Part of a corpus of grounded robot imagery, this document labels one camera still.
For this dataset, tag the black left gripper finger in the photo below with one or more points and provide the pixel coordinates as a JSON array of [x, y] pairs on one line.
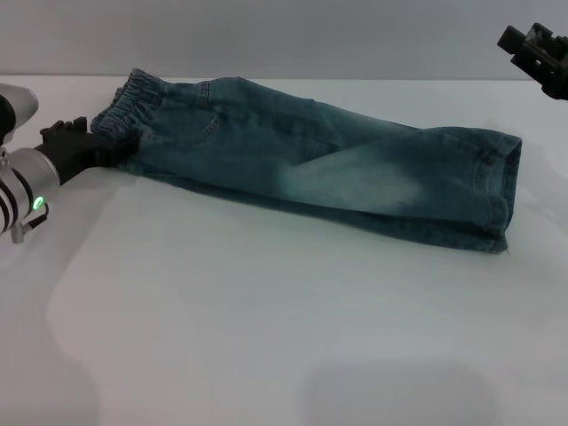
[[117, 154]]

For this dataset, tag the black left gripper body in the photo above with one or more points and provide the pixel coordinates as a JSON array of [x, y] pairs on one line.
[[66, 148]]

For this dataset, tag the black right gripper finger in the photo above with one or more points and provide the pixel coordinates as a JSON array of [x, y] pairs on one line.
[[541, 32], [510, 39]]

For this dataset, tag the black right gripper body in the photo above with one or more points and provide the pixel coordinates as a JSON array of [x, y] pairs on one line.
[[552, 66]]

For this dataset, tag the blue denim shorts with cartoon print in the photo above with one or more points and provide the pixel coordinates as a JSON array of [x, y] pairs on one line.
[[310, 160]]

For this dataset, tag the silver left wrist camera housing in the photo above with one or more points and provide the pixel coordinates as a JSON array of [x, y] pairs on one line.
[[18, 104]]

